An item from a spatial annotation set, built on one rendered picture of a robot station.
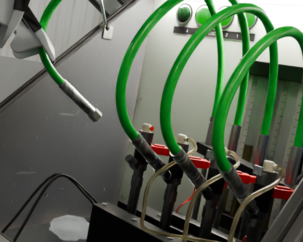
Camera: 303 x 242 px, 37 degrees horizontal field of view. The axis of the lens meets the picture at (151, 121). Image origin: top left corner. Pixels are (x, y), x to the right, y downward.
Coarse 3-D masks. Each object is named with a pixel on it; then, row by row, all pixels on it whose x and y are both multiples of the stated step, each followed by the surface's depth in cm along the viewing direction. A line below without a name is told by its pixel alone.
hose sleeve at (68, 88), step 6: (66, 84) 78; (66, 90) 79; (72, 90) 79; (72, 96) 79; (78, 96) 80; (78, 102) 80; (84, 102) 80; (84, 108) 80; (90, 108) 81; (90, 114) 81
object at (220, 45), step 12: (60, 0) 76; (204, 0) 87; (48, 12) 75; (216, 12) 88; (216, 36) 90; (48, 60) 76; (48, 72) 77; (60, 84) 78; (216, 84) 92; (216, 96) 92; (216, 108) 92
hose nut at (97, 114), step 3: (96, 108) 82; (96, 111) 81; (99, 111) 82; (93, 114) 81; (96, 114) 81; (99, 114) 82; (90, 117) 82; (93, 117) 81; (96, 117) 82; (99, 117) 82; (93, 120) 82; (96, 120) 82
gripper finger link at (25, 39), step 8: (24, 24) 73; (16, 32) 73; (24, 32) 73; (32, 32) 73; (40, 32) 73; (16, 40) 73; (24, 40) 73; (32, 40) 73; (40, 40) 73; (48, 40) 74; (16, 48) 73; (24, 48) 73; (32, 48) 73; (48, 48) 74
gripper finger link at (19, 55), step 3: (27, 27) 77; (15, 33) 78; (36, 48) 78; (27, 51) 78; (30, 51) 78; (33, 51) 78; (36, 51) 78; (15, 54) 77; (18, 54) 78; (21, 54) 78; (24, 54) 78; (27, 54) 78; (30, 54) 78; (33, 54) 78; (36, 54) 78; (15, 57) 77; (18, 57) 78; (21, 57) 78; (24, 57) 78; (51, 60) 78; (54, 60) 78
